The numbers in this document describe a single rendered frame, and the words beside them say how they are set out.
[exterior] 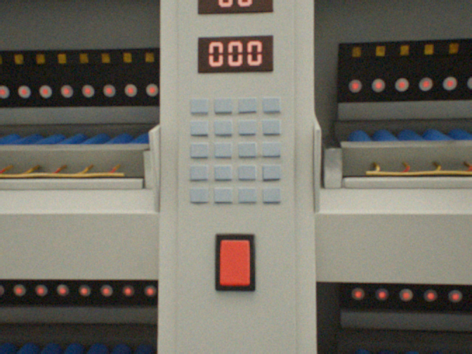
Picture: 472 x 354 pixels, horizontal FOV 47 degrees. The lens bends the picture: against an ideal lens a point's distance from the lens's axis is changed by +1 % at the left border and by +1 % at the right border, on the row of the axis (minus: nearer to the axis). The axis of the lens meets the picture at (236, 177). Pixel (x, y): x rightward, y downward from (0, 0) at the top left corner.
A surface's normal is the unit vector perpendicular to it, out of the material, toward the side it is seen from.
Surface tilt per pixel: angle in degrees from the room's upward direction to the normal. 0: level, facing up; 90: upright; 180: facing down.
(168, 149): 90
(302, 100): 90
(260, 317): 90
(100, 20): 90
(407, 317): 108
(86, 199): 18
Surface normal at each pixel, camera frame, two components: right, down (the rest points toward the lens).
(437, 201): -0.03, -0.97
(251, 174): -0.09, -0.06
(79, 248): -0.08, 0.26
